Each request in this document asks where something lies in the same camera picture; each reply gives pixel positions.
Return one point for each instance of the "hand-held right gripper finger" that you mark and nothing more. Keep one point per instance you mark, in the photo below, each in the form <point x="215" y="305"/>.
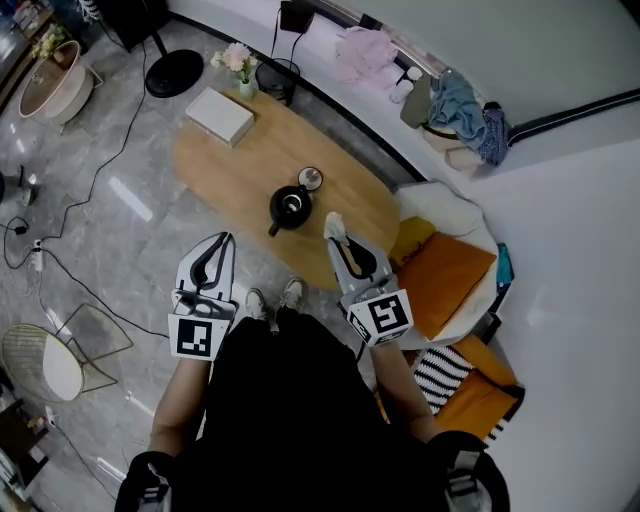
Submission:
<point x="342" y="267"/>
<point x="378" y="262"/>

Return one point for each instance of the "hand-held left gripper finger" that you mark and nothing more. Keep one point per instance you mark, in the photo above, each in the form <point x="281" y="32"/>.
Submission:
<point x="227" y="270"/>
<point x="192" y="260"/>

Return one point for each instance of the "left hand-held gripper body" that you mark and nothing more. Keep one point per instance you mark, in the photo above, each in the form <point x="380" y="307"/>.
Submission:
<point x="197" y="336"/>

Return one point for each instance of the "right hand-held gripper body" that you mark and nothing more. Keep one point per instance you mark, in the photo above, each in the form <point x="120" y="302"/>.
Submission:
<point x="382" y="312"/>

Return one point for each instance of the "white tea bag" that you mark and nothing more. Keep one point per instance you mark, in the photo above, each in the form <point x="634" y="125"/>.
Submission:
<point x="334" y="225"/>

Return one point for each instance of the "black teapot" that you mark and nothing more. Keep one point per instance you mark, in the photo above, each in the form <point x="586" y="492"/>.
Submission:
<point x="290" y="207"/>

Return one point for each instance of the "person's left forearm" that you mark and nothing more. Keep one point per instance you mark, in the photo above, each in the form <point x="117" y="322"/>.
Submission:
<point x="180" y="400"/>

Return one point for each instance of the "person's right forearm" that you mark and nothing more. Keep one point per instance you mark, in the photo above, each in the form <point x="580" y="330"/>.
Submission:
<point x="400" y="390"/>

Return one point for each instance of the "black teapot lid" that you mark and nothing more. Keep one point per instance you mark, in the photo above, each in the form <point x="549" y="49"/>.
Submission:
<point x="310" y="178"/>

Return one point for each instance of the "yellow cushion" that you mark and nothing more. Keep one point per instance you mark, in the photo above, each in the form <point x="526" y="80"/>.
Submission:
<point x="412" y="240"/>

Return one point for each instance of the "person's left white shoe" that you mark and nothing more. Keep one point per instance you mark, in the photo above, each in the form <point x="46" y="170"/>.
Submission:
<point x="255" y="302"/>

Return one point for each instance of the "person's white shoe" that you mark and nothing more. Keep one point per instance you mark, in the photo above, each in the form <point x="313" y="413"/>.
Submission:
<point x="293" y="292"/>
<point x="255" y="302"/>

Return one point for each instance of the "person's right white shoe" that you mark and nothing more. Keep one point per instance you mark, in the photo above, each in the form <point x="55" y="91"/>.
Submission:
<point x="293" y="292"/>

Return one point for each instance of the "large orange cushion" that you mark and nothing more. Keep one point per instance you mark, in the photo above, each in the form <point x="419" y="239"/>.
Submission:
<point x="445" y="280"/>

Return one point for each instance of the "white sofa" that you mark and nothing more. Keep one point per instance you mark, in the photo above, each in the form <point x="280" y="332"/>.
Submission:
<point x="440" y="207"/>

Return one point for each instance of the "black white striped cushion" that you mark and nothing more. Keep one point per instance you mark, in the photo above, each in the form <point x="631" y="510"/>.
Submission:
<point x="440" y="375"/>

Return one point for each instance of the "person's black clothing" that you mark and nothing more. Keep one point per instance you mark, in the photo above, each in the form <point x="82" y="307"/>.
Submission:
<point x="295" y="415"/>

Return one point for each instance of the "white flat box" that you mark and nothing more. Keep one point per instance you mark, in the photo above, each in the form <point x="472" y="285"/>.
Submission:
<point x="220" y="116"/>

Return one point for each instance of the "white power strip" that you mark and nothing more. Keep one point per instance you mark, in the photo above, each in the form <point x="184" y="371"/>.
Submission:
<point x="37" y="255"/>

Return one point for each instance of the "olive green cloth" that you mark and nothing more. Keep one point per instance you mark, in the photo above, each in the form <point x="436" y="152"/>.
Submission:
<point x="416" y="105"/>

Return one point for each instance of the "blue plaid garment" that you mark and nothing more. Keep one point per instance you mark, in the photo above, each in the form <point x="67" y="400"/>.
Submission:
<point x="495" y="135"/>

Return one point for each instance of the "white cup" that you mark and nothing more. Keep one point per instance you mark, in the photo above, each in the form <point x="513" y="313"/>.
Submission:
<point x="414" y="75"/>
<point x="401" y="91"/>

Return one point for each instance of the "blue denim garment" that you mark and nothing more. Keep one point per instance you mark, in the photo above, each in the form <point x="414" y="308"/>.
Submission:
<point x="457" y="107"/>

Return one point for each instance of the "black power adapter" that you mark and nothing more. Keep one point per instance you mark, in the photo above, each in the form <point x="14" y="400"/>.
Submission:
<point x="20" y="230"/>

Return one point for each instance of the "green glass vase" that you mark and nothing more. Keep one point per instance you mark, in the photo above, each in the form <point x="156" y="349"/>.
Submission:
<point x="246" y="90"/>

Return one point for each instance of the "black floor fan stand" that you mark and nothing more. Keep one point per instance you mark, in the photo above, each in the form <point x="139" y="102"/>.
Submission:
<point x="172" y="72"/>

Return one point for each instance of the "pink garment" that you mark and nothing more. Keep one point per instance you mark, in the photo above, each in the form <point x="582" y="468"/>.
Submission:
<point x="367" y="57"/>

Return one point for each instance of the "dark wooden shelf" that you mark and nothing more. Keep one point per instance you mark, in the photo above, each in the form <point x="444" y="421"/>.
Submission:
<point x="17" y="435"/>

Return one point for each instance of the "pink flower bunch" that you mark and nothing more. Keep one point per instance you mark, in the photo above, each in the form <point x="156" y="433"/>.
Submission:
<point x="235" y="57"/>

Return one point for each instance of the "yellow flower bunch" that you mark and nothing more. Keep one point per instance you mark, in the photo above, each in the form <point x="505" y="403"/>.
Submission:
<point x="47" y="42"/>

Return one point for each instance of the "black wall box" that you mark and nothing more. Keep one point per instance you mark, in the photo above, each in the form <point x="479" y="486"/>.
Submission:
<point x="296" y="15"/>

